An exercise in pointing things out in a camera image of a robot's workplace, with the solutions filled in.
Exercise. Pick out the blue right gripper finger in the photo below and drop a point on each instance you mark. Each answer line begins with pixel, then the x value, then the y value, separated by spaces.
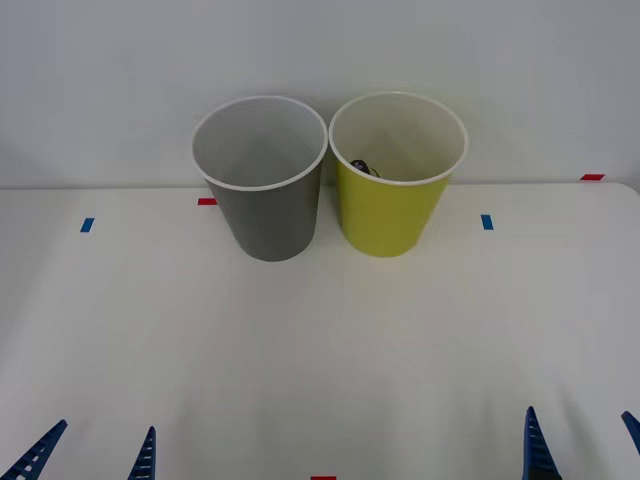
pixel 632 424
pixel 539 447

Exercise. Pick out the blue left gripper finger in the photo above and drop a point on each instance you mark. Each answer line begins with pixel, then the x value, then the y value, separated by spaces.
pixel 35 452
pixel 145 457

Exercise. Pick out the yellow label plastic bottle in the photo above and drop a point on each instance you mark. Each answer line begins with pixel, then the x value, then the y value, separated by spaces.
pixel 364 167

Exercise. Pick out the yellow-green plastic waste bin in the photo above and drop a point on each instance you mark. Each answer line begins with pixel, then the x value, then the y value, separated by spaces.
pixel 395 200

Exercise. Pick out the grey plastic waste bin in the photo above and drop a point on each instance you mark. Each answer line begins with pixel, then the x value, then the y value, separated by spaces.
pixel 262 185

